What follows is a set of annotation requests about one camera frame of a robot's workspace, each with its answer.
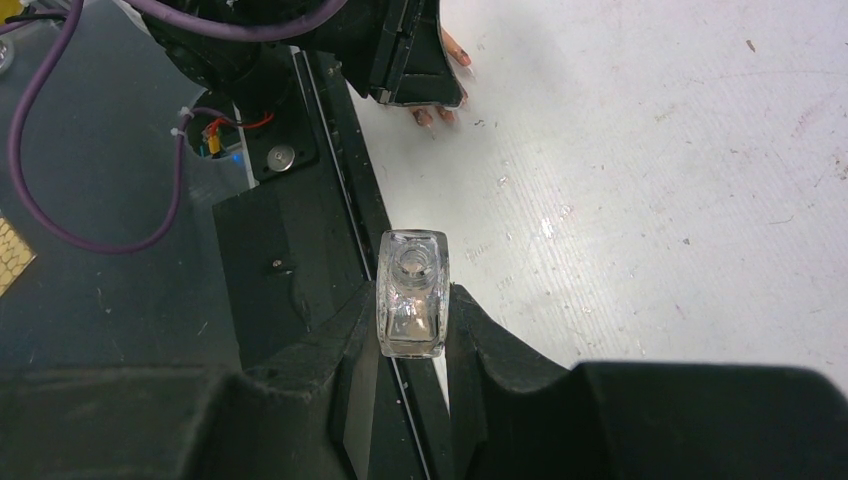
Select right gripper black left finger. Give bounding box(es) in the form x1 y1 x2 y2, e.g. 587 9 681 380
1 282 378 479

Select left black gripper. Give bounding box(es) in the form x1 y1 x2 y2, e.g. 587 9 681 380
305 0 441 107

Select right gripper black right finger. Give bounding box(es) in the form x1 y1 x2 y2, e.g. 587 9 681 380
447 285 847 479

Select clear nail polish bottle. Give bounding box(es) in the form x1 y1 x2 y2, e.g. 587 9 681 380
376 230 451 359

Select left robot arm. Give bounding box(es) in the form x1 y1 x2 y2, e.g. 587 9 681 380
119 1 466 108

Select mannequin hand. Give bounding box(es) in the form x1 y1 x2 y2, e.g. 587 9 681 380
404 27 473 130

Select bag of yellow nail tips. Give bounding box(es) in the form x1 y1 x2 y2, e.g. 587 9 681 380
0 216 37 295

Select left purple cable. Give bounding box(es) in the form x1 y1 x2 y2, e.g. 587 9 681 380
0 0 352 256

